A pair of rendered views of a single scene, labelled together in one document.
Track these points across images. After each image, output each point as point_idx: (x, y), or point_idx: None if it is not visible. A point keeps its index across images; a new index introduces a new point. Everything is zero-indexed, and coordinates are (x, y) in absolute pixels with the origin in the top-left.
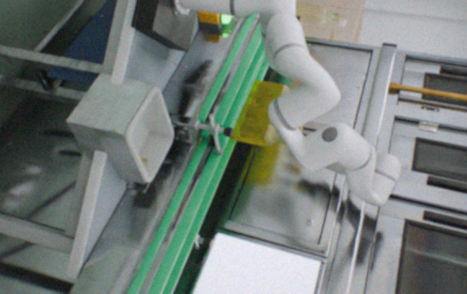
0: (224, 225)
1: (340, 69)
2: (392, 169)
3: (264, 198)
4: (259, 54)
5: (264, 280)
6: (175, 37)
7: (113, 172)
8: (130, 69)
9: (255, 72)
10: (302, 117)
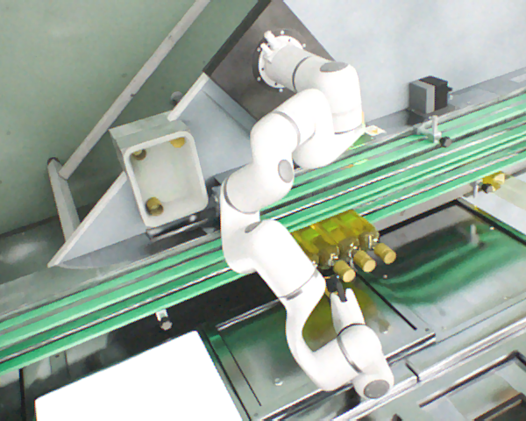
0: (207, 329)
1: (503, 267)
2: (355, 347)
3: (266, 331)
4: (377, 186)
5: (180, 396)
6: (252, 106)
7: (130, 202)
8: (188, 112)
9: (352, 198)
10: (238, 192)
